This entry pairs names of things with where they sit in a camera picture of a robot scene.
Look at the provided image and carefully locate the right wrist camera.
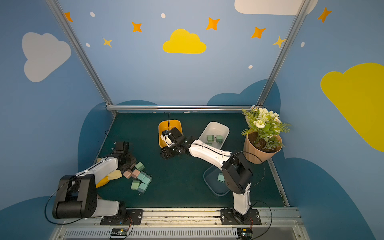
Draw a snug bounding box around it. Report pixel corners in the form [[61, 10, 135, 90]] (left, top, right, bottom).
[[160, 130, 173, 148]]

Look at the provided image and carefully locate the pink plug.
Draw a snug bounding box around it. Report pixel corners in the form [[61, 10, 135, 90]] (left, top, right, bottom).
[[131, 169, 141, 179], [123, 170, 132, 179]]

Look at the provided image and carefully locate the clear blue storage box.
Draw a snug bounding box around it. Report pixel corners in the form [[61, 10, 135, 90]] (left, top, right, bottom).
[[203, 166, 230, 197]]

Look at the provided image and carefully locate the white storage box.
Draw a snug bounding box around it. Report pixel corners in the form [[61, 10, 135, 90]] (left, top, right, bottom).
[[199, 122, 230, 150]]

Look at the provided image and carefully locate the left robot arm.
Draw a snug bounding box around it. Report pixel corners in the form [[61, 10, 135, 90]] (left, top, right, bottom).
[[52, 142, 136, 219]]

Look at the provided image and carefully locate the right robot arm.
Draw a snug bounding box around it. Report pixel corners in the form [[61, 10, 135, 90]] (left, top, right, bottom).
[[161, 127, 253, 216]]

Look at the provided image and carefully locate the blue plug bottom middle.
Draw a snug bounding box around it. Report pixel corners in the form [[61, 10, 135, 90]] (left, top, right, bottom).
[[137, 183, 148, 195]]

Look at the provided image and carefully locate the potted artificial plant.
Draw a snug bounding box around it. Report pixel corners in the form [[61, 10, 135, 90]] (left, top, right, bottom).
[[242, 106, 291, 164]]

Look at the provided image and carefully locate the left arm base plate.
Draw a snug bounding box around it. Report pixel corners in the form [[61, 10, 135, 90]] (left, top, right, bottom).
[[100, 209, 144, 226]]

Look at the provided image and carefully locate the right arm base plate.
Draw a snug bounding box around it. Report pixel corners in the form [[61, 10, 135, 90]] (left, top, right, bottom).
[[220, 208, 262, 225]]

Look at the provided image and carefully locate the green plug middle pile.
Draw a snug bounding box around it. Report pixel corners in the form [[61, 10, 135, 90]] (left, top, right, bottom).
[[135, 162, 145, 171]]

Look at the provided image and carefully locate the blue plug pile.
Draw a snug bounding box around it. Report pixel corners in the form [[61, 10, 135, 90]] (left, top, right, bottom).
[[142, 175, 152, 185], [137, 172, 147, 182]]

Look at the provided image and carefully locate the yellow storage box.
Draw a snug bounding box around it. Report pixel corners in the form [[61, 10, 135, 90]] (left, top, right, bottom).
[[158, 120, 183, 148]]

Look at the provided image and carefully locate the aluminium frame rail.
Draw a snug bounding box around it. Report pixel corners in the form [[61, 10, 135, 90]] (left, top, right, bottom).
[[106, 105, 251, 112]]

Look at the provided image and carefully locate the yellow work glove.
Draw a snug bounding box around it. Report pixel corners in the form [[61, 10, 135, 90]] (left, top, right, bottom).
[[96, 170, 123, 188]]

